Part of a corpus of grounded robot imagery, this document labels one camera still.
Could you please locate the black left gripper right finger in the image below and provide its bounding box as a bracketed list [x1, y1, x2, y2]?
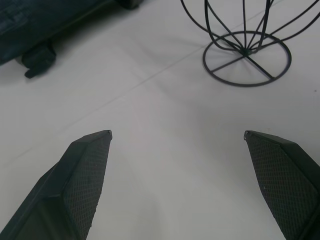
[243, 130, 320, 240]

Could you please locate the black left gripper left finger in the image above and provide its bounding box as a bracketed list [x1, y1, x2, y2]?
[0, 129, 113, 240]

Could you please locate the dark denim cap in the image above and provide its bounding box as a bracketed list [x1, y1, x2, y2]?
[0, 0, 141, 79]

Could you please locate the black wire basket stand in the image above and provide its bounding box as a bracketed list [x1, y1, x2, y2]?
[179, 0, 320, 88]

